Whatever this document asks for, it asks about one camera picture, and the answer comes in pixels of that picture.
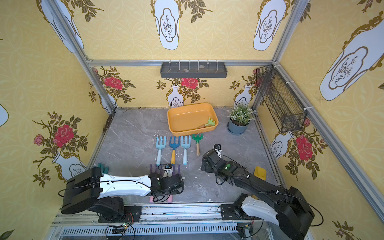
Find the black wire mesh basket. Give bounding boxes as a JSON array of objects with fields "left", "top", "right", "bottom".
[{"left": 256, "top": 65, "right": 307, "bottom": 133}]

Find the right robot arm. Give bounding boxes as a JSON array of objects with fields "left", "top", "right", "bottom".
[{"left": 202, "top": 149, "right": 315, "bottom": 240}]

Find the green rake wooden handle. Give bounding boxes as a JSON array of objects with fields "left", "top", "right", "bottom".
[{"left": 192, "top": 134, "right": 203, "bottom": 156}]

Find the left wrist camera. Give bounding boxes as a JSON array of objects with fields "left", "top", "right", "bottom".
[{"left": 163, "top": 164, "right": 174, "bottom": 178}]

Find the purple rake pink handle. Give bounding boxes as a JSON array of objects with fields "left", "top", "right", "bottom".
[
  {"left": 150, "top": 164, "right": 159, "bottom": 204},
  {"left": 167, "top": 165, "right": 180, "bottom": 203}
]

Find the green rubber glove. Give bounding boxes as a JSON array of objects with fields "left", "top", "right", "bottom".
[{"left": 97, "top": 163, "right": 109, "bottom": 174}]

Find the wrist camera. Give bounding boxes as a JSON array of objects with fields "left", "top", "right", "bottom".
[
  {"left": 214, "top": 144, "right": 222, "bottom": 158},
  {"left": 163, "top": 164, "right": 174, "bottom": 178}
]

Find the light green small rake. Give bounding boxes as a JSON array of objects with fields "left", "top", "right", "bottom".
[{"left": 197, "top": 117, "right": 216, "bottom": 129}]

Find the orange plastic storage tray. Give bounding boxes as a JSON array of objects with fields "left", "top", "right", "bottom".
[{"left": 167, "top": 103, "right": 219, "bottom": 137}]

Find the light blue hand rake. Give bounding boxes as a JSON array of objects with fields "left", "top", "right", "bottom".
[{"left": 156, "top": 136, "right": 167, "bottom": 166}]

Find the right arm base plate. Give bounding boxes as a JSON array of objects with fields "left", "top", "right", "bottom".
[{"left": 220, "top": 204, "right": 243, "bottom": 221}]

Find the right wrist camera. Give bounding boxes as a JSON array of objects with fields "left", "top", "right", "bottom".
[{"left": 214, "top": 144, "right": 222, "bottom": 158}]

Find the dark blue rake yellow handle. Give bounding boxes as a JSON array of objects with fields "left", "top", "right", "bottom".
[{"left": 169, "top": 137, "right": 181, "bottom": 165}]

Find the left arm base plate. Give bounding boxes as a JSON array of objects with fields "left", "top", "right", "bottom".
[{"left": 98, "top": 206, "right": 142, "bottom": 224}]

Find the yellow trowel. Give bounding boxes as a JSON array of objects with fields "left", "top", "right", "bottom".
[{"left": 254, "top": 167, "right": 267, "bottom": 181}]

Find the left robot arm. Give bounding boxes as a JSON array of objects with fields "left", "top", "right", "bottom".
[{"left": 61, "top": 168, "right": 184, "bottom": 222}]

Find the grey wall shelf tray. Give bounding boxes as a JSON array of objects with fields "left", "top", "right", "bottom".
[{"left": 160, "top": 61, "right": 228, "bottom": 79}]

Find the potted green plant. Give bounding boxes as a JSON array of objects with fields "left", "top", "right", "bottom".
[{"left": 227, "top": 104, "right": 255, "bottom": 136}]

